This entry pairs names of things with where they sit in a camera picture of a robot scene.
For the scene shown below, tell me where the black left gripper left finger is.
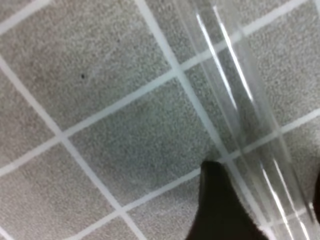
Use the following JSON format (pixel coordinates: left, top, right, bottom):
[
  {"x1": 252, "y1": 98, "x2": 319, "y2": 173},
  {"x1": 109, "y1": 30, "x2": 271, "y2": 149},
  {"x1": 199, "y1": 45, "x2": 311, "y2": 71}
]
[{"x1": 186, "y1": 160, "x2": 268, "y2": 240}]

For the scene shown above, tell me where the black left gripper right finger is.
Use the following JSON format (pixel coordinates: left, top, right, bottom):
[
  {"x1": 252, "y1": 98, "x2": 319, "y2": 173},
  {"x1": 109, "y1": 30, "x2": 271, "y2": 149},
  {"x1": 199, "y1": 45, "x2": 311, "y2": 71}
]
[{"x1": 312, "y1": 172, "x2": 320, "y2": 223}]

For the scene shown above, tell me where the clear glass test tube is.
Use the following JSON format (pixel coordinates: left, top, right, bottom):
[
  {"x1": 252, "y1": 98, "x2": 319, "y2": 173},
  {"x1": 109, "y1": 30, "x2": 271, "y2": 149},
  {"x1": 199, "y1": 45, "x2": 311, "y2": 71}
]
[{"x1": 176, "y1": 0, "x2": 320, "y2": 240}]

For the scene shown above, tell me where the grey checked tablecloth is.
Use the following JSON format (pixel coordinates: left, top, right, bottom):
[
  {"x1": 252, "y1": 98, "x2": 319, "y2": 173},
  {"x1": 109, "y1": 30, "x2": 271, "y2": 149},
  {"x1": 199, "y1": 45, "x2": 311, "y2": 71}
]
[{"x1": 0, "y1": 0, "x2": 320, "y2": 240}]

